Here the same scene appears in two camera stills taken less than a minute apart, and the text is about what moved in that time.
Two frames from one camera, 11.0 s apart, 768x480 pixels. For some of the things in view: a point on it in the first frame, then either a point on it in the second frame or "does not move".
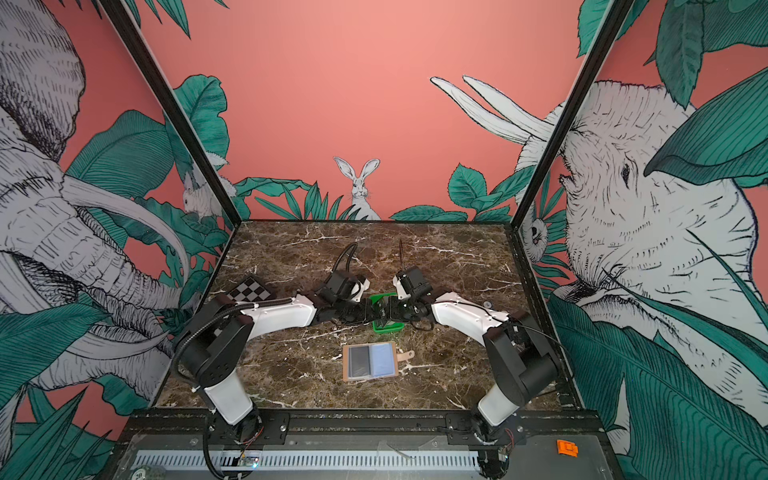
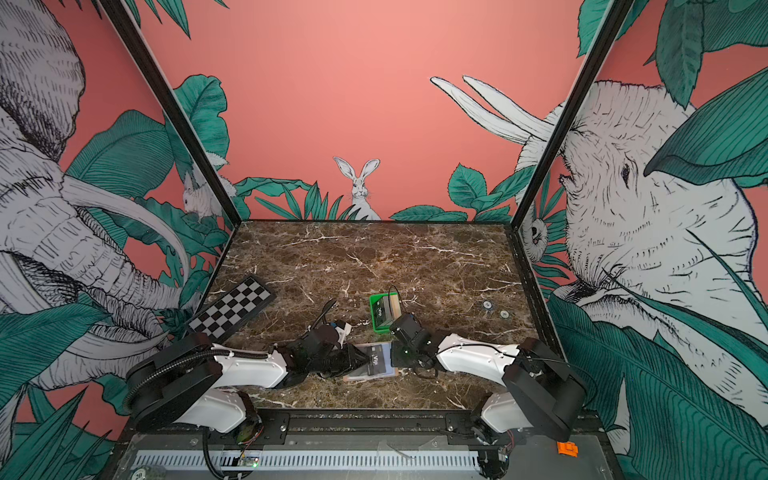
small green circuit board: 249,461 does not move
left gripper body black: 353,312 to 339,362
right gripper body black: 405,310 to 404,358
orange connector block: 567,448 does not move
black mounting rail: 404,427 does not move
